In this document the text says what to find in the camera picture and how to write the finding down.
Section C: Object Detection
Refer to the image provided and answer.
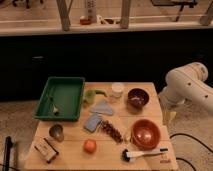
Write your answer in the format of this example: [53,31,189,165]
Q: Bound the orange apple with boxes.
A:
[83,139,97,154]

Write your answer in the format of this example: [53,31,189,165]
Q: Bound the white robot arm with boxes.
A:
[158,62,213,125]

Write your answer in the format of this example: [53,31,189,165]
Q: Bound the green plastic tray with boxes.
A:
[34,77,85,121]

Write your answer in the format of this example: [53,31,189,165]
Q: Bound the small object in tray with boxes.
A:
[49,96,59,115]

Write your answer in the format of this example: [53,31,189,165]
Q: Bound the white plastic cup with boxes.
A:
[111,82,125,101]

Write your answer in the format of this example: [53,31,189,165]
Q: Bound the green ladle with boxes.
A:
[84,89,107,104]

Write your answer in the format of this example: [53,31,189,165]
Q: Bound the dark brown bowl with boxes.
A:
[127,88,149,109]

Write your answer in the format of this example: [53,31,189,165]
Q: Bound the blue sponge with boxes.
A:
[84,114,102,132]

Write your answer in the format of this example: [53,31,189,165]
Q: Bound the brown pine cone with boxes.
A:
[101,120,123,143]

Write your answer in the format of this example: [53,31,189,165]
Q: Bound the large orange bowl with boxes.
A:
[131,119,161,150]

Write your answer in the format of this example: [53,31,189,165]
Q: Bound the red item on shelf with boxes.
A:
[79,16,92,25]

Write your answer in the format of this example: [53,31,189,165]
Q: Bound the small metal cup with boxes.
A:
[49,124,64,142]

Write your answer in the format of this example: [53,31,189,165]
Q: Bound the small cardboard box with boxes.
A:
[34,138,59,163]

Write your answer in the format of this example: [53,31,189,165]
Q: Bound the black stand on floor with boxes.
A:
[2,136,13,171]

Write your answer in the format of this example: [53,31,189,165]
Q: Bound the black floor cable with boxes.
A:
[169,132,213,171]

